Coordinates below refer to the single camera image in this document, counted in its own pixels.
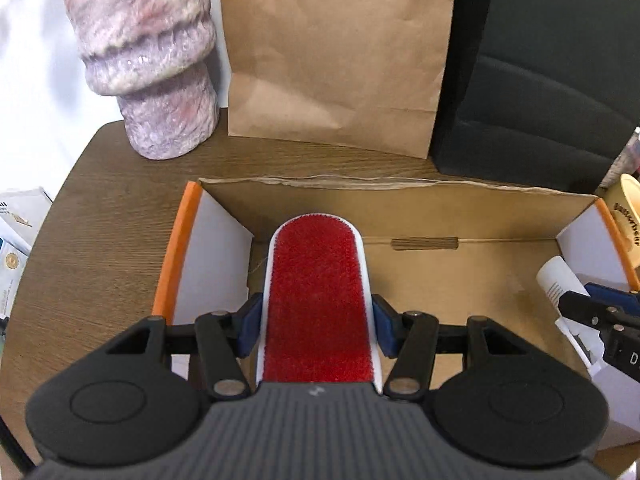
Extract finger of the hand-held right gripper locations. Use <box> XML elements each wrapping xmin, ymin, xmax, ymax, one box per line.
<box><xmin>557</xmin><ymin>282</ymin><xmax>640</xmax><ymax>333</ymax></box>

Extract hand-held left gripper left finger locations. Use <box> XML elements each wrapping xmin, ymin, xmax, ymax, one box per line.
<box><xmin>104</xmin><ymin>294</ymin><xmax>263</xmax><ymax>402</ymax></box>

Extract pink mottled vase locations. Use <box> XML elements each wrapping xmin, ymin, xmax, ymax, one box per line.
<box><xmin>54</xmin><ymin>0</ymin><xmax>220</xmax><ymax>161</ymax></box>

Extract black paper bag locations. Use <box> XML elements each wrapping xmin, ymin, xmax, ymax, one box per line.
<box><xmin>431</xmin><ymin>0</ymin><xmax>640</xmax><ymax>193</ymax></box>

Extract black cable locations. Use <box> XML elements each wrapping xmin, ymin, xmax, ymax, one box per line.
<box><xmin>0</xmin><ymin>400</ymin><xmax>32</xmax><ymax>477</ymax></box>

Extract stack of white booklets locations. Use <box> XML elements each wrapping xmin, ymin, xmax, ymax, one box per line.
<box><xmin>0</xmin><ymin>187</ymin><xmax>54</xmax><ymax>256</ymax></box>

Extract white printed leaflet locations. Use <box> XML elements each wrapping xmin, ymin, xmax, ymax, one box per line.
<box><xmin>0</xmin><ymin>237</ymin><xmax>32</xmax><ymax>323</ymax></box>

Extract yellow mug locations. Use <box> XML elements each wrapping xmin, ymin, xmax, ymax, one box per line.
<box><xmin>605</xmin><ymin>173</ymin><xmax>640</xmax><ymax>291</ymax></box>

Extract red lint brush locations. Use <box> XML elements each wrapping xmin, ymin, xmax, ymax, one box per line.
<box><xmin>256</xmin><ymin>214</ymin><xmax>385</xmax><ymax>394</ymax></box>

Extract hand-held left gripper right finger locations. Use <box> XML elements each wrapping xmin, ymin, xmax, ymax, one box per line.
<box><xmin>372</xmin><ymin>295</ymin><xmax>538</xmax><ymax>403</ymax></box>

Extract brown paper bag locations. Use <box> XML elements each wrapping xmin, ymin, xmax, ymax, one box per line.
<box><xmin>216</xmin><ymin>0</ymin><xmax>458</xmax><ymax>161</ymax></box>

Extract white tube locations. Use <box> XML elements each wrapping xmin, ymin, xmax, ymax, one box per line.
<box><xmin>536</xmin><ymin>255</ymin><xmax>608</xmax><ymax>376</ymax></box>

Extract red cardboard box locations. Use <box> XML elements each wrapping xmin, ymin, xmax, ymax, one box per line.
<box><xmin>151</xmin><ymin>176</ymin><xmax>640</xmax><ymax>453</ymax></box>

